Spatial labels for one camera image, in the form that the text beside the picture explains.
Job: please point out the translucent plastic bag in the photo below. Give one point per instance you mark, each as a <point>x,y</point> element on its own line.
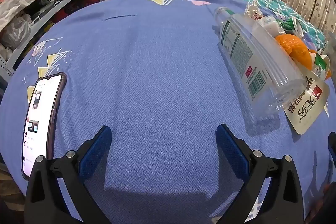
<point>15,31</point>

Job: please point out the green drink can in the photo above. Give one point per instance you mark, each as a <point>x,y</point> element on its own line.
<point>291,26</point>

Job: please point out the orange peel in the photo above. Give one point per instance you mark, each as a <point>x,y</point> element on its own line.
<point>294,47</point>

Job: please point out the green and white wrapper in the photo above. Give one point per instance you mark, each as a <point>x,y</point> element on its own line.
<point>322,64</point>

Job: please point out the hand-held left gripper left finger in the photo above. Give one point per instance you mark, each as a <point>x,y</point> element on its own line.
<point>97,150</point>

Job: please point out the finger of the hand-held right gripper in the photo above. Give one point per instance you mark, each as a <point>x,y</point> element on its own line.
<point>332,146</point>

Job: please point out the smartphone with lit screen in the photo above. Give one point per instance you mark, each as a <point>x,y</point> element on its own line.
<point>39,113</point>

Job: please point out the shiny wrapper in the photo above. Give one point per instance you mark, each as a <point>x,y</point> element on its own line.
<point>253,11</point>

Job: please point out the clear plastic bottle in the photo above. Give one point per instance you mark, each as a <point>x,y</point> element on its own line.
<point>252,56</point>

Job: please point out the grey metal shelf rack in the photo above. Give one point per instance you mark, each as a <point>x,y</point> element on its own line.
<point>65,1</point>

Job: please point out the small white packet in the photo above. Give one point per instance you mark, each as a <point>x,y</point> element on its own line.
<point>269,24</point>

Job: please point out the white pouch with red label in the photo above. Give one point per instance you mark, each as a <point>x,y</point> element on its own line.
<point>307,108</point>

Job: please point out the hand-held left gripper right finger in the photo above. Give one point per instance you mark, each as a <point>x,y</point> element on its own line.
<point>231,150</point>

